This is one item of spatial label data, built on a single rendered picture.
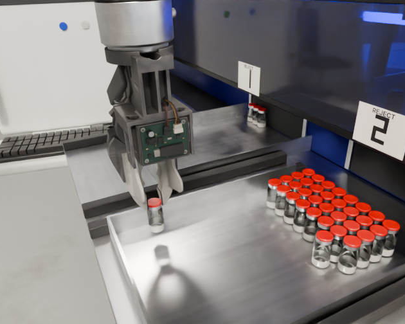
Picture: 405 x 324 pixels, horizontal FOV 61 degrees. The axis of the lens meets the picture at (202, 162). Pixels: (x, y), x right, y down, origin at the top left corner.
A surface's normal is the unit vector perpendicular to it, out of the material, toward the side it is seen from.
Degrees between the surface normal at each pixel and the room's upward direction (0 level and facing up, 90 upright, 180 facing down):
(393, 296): 0
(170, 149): 90
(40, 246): 0
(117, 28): 90
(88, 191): 0
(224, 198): 90
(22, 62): 90
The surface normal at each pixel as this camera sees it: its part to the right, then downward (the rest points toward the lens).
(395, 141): -0.90, 0.22
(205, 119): 0.44, 0.40
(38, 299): -0.03, -0.88
